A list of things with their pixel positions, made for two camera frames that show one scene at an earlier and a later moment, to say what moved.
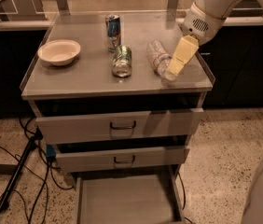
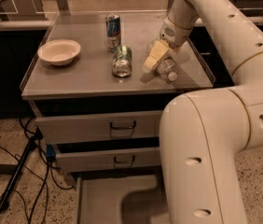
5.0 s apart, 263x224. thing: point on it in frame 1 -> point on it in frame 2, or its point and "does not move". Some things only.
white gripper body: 201,24 -> 175,35
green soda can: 122,62 does not move
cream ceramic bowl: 59,52 does not move
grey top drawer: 180,122 does not move
